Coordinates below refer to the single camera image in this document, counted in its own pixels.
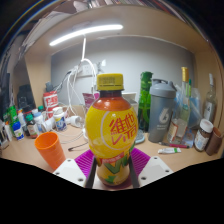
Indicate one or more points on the black container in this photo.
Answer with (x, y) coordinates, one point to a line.
(26, 98)

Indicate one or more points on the green plastic jar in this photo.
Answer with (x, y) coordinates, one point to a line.
(12, 113)

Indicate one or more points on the brown bottle with green cap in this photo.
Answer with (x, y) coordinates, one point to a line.
(32, 128)

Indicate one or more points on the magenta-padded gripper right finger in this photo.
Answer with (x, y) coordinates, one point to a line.
(155, 170)

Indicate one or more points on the clear glass bottle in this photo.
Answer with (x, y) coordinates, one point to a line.
(210, 103)

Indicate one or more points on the red pen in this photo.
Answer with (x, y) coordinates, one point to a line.
(175, 145)

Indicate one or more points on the white jar with blue label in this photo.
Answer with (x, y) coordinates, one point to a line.
(60, 120)

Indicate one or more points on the magenta pouch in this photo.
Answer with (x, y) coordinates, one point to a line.
(88, 100)

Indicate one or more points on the red and white canister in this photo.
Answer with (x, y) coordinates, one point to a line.
(50, 103)

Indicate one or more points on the white wall socket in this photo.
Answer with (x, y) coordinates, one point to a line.
(86, 70)

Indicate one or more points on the white and blue box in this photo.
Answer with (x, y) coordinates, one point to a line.
(132, 98)

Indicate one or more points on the yellow drink bottle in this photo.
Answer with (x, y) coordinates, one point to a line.
(110, 130)

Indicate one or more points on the white jar with blue cap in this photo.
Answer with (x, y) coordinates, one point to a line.
(18, 131)

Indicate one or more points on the brown mug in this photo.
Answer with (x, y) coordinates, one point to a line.
(214, 141)

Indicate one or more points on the grey shaker bottle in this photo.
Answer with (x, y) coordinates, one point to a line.
(161, 113)

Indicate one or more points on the brown jar with white lid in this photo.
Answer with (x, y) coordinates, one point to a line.
(202, 136)

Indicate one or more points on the green glass bottle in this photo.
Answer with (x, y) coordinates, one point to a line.
(145, 100)

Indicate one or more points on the white tube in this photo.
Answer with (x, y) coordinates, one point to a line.
(169, 150)

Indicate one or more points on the white light bar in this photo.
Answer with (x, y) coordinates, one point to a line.
(86, 31)

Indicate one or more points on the orange plastic cup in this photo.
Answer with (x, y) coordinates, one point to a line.
(50, 150)

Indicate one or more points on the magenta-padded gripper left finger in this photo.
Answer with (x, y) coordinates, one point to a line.
(68, 170)

